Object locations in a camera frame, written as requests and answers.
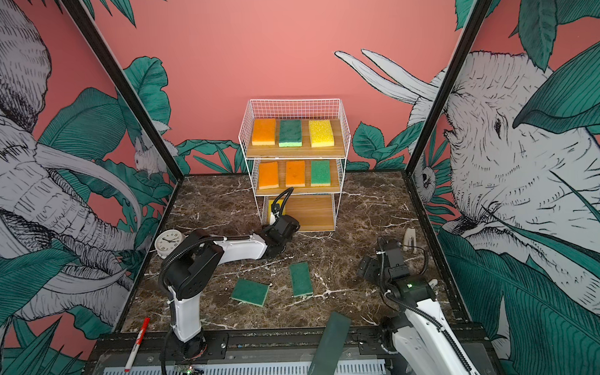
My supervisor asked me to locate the orange sponge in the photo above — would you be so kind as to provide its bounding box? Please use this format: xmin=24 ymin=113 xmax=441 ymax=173
xmin=285 ymin=160 xmax=306 ymax=188
xmin=251 ymin=118 xmax=276 ymax=146
xmin=258 ymin=162 xmax=279 ymax=190

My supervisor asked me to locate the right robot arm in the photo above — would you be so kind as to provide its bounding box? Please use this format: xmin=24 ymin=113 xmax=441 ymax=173
xmin=357 ymin=237 xmax=482 ymax=375

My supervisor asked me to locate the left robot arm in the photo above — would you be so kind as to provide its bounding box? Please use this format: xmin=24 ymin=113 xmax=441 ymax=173
xmin=154 ymin=188 xmax=300 ymax=359

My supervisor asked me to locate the beige plastic clip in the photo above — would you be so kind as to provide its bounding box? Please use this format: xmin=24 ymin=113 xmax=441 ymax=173
xmin=402 ymin=228 xmax=417 ymax=253

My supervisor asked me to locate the dark green foreground sponge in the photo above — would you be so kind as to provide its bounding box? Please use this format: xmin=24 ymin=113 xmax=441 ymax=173
xmin=307 ymin=312 xmax=351 ymax=375

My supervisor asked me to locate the white round clock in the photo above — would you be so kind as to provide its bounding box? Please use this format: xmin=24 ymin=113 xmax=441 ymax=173
xmin=154 ymin=229 xmax=185 ymax=260

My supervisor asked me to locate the red white marker pen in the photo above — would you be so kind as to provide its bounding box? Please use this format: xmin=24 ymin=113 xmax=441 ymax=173
xmin=124 ymin=318 xmax=150 ymax=373

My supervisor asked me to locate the white wire three-tier shelf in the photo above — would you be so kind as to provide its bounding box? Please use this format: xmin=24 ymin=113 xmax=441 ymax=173
xmin=239 ymin=98 xmax=351 ymax=232

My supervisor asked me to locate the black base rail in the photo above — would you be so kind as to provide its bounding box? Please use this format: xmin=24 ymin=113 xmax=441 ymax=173
xmin=88 ymin=323 xmax=492 ymax=364

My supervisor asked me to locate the left black frame post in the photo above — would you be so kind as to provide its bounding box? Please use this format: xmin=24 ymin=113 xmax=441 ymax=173
xmin=59 ymin=0 xmax=185 ymax=183

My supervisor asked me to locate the black frame post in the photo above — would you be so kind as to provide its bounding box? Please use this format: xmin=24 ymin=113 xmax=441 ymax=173
xmin=405 ymin=0 xmax=493 ymax=176
xmin=59 ymin=0 xmax=185 ymax=183

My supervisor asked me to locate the white slotted cable duct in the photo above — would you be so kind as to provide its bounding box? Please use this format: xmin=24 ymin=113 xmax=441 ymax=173
xmin=102 ymin=359 xmax=387 ymax=375

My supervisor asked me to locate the right black frame post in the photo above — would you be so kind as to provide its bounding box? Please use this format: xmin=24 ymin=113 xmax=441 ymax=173
xmin=405 ymin=0 xmax=493 ymax=176

